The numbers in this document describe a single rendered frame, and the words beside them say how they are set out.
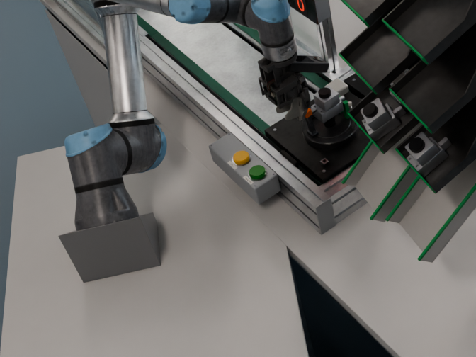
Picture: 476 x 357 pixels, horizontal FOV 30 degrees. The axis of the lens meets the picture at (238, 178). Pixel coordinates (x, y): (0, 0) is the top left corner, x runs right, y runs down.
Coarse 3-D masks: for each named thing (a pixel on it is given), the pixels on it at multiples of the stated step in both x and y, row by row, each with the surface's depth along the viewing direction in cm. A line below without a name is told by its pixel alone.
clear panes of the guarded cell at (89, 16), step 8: (64, 0) 295; (72, 0) 285; (80, 0) 277; (88, 0) 268; (72, 8) 292; (80, 8) 283; (88, 8) 274; (80, 16) 289; (88, 16) 280; (96, 16) 270; (96, 24) 276
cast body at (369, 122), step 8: (368, 104) 178; (376, 104) 178; (384, 104) 179; (368, 112) 177; (376, 112) 176; (384, 112) 176; (392, 112) 179; (400, 112) 179; (368, 120) 177; (376, 120) 177; (384, 120) 177; (392, 120) 178; (368, 128) 180; (376, 128) 178; (384, 128) 179; (392, 128) 180; (376, 136) 180
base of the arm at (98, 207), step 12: (108, 180) 205; (120, 180) 208; (84, 192) 205; (96, 192) 204; (108, 192) 205; (120, 192) 207; (84, 204) 205; (96, 204) 204; (108, 204) 204; (120, 204) 205; (132, 204) 208; (84, 216) 204; (96, 216) 203; (108, 216) 203; (120, 216) 204; (132, 216) 206; (84, 228) 204
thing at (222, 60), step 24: (192, 24) 269; (216, 24) 267; (168, 48) 258; (192, 48) 261; (216, 48) 259; (240, 48) 256; (192, 72) 249; (216, 72) 251; (240, 72) 249; (312, 72) 238; (216, 96) 242; (240, 96) 242; (264, 96) 240; (312, 96) 236; (264, 120) 233
